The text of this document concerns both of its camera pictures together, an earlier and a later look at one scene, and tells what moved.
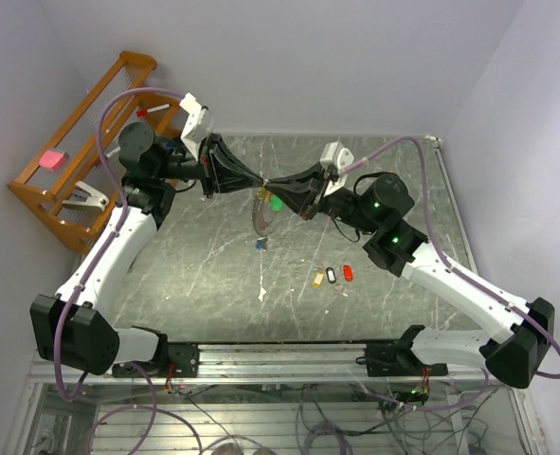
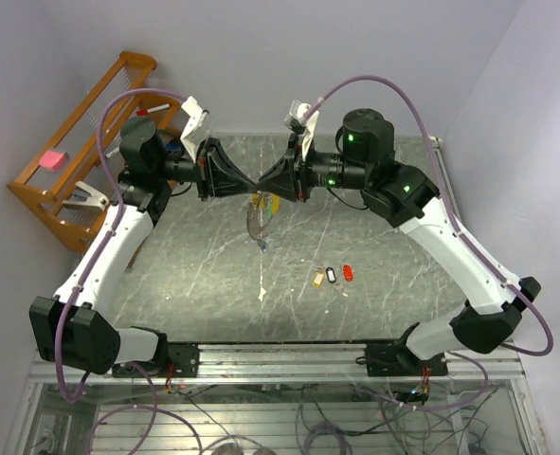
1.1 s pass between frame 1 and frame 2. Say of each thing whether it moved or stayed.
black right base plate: stayed
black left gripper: stayed
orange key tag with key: moved
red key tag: stayed
